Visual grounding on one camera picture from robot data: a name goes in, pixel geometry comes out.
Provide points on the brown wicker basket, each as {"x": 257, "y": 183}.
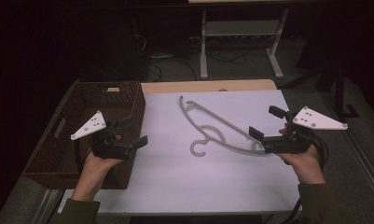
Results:
{"x": 91, "y": 130}

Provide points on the black stand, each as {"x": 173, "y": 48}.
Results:
{"x": 340, "y": 93}

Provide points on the white metal desk frame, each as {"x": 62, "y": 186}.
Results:
{"x": 240, "y": 37}

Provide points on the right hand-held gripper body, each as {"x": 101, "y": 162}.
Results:
{"x": 299, "y": 133}

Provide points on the person's right hand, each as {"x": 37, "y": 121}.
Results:
{"x": 301, "y": 165}

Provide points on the white table mat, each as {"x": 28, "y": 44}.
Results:
{"x": 187, "y": 155}

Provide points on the grey plastic clothes hanger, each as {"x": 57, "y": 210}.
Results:
{"x": 218, "y": 127}

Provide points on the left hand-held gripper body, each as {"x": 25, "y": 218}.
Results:
{"x": 108, "y": 146}

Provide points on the person's left hand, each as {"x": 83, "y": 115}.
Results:
{"x": 98, "y": 166}

